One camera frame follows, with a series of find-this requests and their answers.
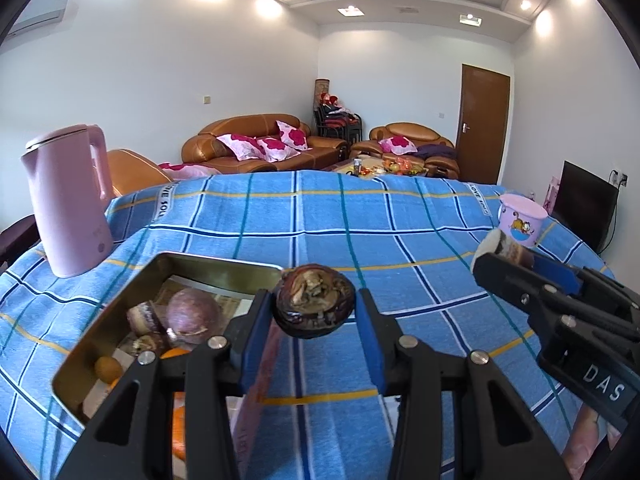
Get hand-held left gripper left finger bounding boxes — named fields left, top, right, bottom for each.
left=55, top=287, right=275, bottom=480

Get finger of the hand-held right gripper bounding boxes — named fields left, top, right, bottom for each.
left=529, top=251, right=585, bottom=294
left=472, top=251, right=558, bottom=322

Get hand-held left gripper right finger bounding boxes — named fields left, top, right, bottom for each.
left=356, top=287, right=571, bottom=480

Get cut mangosteen half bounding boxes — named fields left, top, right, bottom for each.
left=126, top=301, right=163, bottom=335
left=472, top=228, right=536, bottom=266

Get purple passion fruit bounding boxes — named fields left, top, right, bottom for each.
left=166, top=288, right=222, bottom=345

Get pink metal tin box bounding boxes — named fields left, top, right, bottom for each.
left=50, top=252, right=286, bottom=480

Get small brown kiwi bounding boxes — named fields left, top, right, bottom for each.
left=95, top=356, right=124, bottom=383

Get person's right hand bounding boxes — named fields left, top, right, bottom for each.
left=560, top=402, right=618, bottom=480

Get printed paper leaflet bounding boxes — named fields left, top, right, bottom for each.
left=82, top=275, right=256, bottom=421

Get pink cartoon bucket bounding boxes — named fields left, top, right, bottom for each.
left=497, top=193, right=549, bottom=247

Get black television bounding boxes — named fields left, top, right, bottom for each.
left=550, top=160, right=618, bottom=255

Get pink bag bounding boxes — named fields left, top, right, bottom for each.
left=544, top=176, right=561, bottom=213

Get blue plaid tablecloth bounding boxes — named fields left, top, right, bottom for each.
left=0, top=170, right=640, bottom=480

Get purple cloth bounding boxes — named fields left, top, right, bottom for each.
left=415, top=145, right=457, bottom=161

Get brown wooden door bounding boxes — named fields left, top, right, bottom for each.
left=457, top=63, right=512, bottom=186

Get pile of colourful snacks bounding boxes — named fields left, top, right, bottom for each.
left=362, top=156, right=428, bottom=176

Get wooden coffee table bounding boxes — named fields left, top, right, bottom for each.
left=332, top=156, right=431, bottom=177

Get pink floral pillow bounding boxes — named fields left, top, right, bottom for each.
left=216, top=133, right=268, bottom=161
left=380, top=136, right=417, bottom=156
left=257, top=137, right=301, bottom=163
left=276, top=120, right=308, bottom=151

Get brown leather loveseat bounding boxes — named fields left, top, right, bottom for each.
left=350, top=122, right=460, bottom=178

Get brown leather sofa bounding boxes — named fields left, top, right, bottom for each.
left=181, top=114, right=350, bottom=175

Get orange leather armchair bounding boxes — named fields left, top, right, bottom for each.
left=106, top=149, right=173, bottom=196

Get stacked black chairs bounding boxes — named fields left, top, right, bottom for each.
left=314, top=105, right=363, bottom=146

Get pink electric kettle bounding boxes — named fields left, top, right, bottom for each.
left=21, top=124, right=117, bottom=279

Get dark maroon chair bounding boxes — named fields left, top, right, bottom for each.
left=0, top=215, right=41, bottom=268

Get white air conditioner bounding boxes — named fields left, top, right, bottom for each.
left=10, top=0, right=81, bottom=36

